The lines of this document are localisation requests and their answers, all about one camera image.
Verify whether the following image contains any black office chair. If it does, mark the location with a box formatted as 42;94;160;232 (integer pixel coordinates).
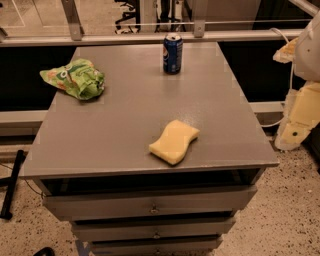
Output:
114;0;141;34

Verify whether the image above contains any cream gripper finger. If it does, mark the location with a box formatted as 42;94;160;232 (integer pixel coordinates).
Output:
273;38;298;63

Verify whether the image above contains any yellow sponge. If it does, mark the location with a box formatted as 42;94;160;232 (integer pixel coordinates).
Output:
149;120;200;165

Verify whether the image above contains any white cable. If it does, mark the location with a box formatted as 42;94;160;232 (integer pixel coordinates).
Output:
259;27;296;128

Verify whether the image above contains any blue pepsi can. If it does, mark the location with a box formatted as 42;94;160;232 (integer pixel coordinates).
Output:
163;33;183;74

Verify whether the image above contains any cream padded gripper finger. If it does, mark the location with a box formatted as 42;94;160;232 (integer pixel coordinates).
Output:
274;81;320;151

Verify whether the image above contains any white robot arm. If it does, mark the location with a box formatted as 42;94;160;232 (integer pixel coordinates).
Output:
273;12;320;150

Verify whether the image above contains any grey drawer cabinet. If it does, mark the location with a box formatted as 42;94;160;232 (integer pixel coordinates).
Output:
21;43;277;256

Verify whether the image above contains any black metal stand leg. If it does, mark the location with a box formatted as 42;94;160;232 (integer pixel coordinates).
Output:
0;150;25;220

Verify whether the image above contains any metal railing frame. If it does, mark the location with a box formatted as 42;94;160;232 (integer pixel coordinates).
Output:
0;0;319;47

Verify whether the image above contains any green rice chip bag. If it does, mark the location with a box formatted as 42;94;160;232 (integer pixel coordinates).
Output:
40;58;105;100

